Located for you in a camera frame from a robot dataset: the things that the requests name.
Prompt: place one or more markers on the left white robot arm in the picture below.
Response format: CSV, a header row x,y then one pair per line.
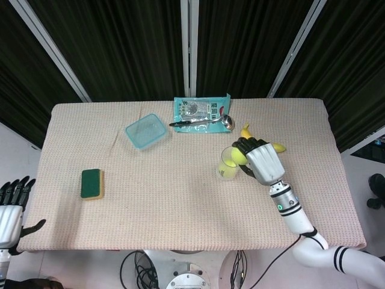
x,y
3,265

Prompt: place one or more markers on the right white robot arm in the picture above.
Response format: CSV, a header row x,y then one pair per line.
x,y
296,216

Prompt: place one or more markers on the blue transparent plastic container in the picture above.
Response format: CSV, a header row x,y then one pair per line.
x,y
145,131

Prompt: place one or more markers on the black office chair base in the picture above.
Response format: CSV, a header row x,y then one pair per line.
x,y
377,188

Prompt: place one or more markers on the grey vertical frame post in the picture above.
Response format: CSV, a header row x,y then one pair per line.
x,y
189,45

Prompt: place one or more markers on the person's dark trousers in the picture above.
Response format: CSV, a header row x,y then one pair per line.
x,y
33,284

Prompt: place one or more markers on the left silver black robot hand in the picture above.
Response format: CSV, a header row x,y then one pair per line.
x,y
9,219

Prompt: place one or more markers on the dark green curtain panel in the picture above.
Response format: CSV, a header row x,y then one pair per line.
x,y
21,90
243,45
120,45
352,69

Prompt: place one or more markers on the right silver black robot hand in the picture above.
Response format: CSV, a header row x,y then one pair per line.
x,y
266,162

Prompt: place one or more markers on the yellow banana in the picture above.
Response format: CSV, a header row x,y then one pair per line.
x,y
246,132

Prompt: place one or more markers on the teal snack bag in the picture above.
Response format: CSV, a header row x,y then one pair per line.
x,y
195,105

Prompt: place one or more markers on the grey slanted frame post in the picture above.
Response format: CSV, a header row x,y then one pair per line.
x,y
296,51
51,51

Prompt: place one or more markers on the clear plastic cup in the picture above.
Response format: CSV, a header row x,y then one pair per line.
x,y
224,154

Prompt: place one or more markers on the beige checked tablecloth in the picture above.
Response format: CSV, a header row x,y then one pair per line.
x,y
165,204

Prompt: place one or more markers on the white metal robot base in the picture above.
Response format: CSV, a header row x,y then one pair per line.
x,y
188,271

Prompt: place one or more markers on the green yellow sponge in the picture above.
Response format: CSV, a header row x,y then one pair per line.
x,y
91,183

